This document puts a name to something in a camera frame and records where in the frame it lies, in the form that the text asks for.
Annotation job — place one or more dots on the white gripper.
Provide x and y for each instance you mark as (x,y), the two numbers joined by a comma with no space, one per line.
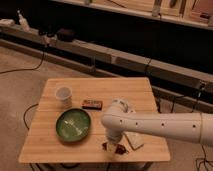
(113,140)

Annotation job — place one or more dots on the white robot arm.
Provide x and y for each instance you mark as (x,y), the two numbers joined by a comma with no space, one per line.
(120,117)

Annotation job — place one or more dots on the green round plate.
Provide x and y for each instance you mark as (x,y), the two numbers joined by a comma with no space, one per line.
(73,125)

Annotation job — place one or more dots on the small brown orange box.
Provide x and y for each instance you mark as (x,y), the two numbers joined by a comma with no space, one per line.
(92,104)

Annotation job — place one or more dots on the white plastic cup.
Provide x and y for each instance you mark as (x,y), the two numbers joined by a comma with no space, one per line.
(64,96)

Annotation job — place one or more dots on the black device on ledge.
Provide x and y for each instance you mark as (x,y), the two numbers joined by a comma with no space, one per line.
(65,35)

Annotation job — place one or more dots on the white spray bottle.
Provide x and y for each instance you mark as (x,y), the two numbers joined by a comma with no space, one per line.
(23,22)

